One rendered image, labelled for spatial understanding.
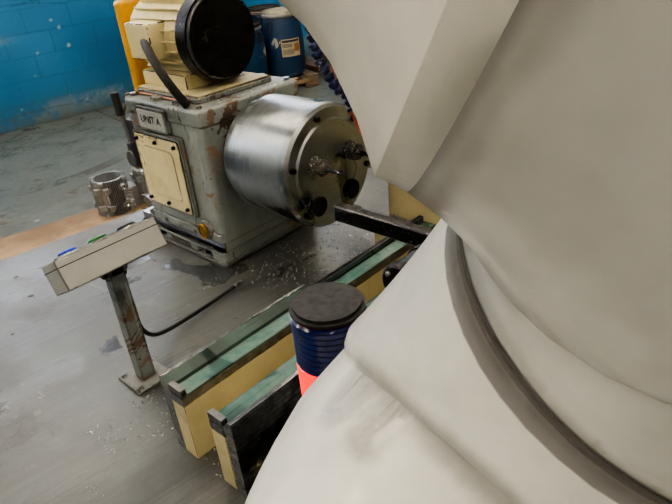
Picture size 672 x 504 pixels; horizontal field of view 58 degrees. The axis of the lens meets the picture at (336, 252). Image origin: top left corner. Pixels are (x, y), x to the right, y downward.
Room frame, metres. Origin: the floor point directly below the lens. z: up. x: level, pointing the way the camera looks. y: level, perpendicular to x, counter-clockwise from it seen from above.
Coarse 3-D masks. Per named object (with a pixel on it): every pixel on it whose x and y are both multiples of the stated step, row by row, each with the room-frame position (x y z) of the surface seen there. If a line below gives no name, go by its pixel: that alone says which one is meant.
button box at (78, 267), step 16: (144, 224) 0.87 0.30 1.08; (96, 240) 0.83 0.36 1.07; (112, 240) 0.83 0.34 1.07; (128, 240) 0.84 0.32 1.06; (144, 240) 0.86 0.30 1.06; (160, 240) 0.87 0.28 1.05; (64, 256) 0.78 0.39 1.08; (80, 256) 0.79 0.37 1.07; (96, 256) 0.80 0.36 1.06; (112, 256) 0.82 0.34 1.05; (128, 256) 0.83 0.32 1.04; (48, 272) 0.79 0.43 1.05; (64, 272) 0.77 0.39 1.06; (80, 272) 0.78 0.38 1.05; (96, 272) 0.79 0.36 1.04; (64, 288) 0.76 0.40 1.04
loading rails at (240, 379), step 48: (384, 240) 1.01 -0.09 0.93; (384, 288) 0.95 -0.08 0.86; (240, 336) 0.76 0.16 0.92; (288, 336) 0.78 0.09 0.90; (192, 384) 0.66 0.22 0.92; (240, 384) 0.70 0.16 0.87; (288, 384) 0.63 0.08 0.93; (192, 432) 0.64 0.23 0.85; (240, 432) 0.57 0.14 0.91; (240, 480) 0.56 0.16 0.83
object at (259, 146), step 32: (288, 96) 1.23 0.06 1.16; (256, 128) 1.14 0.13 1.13; (288, 128) 1.09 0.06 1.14; (320, 128) 1.11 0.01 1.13; (352, 128) 1.18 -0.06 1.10; (224, 160) 1.19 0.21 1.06; (256, 160) 1.10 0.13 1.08; (288, 160) 1.06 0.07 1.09; (320, 160) 1.08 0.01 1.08; (352, 160) 1.17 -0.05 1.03; (256, 192) 1.11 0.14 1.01; (288, 192) 1.05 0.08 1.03; (320, 192) 1.10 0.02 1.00; (352, 192) 1.16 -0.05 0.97; (320, 224) 1.10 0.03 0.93
